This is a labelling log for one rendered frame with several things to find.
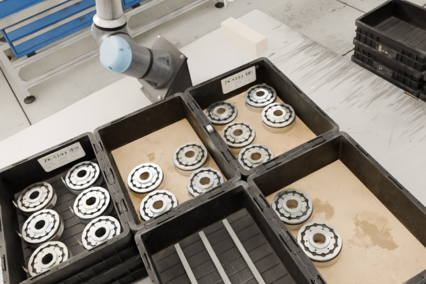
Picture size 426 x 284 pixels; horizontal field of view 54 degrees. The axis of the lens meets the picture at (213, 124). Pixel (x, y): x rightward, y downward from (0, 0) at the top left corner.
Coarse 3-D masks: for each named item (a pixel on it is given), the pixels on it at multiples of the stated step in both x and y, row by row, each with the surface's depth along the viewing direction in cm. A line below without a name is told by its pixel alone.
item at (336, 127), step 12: (264, 60) 135; (228, 72) 133; (276, 72) 130; (204, 84) 131; (288, 84) 126; (300, 96) 121; (204, 120) 119; (216, 132) 115; (312, 144) 108; (228, 156) 109; (240, 168) 106; (252, 168) 105
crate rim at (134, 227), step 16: (176, 96) 129; (192, 112) 123; (96, 128) 124; (224, 160) 109; (112, 176) 110; (240, 176) 104; (208, 192) 102; (128, 208) 102; (176, 208) 100; (144, 224) 98
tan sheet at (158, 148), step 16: (176, 128) 133; (192, 128) 132; (128, 144) 131; (144, 144) 130; (160, 144) 129; (176, 144) 128; (128, 160) 127; (144, 160) 126; (160, 160) 125; (176, 176) 120; (128, 192) 118; (176, 192) 116; (160, 208) 113
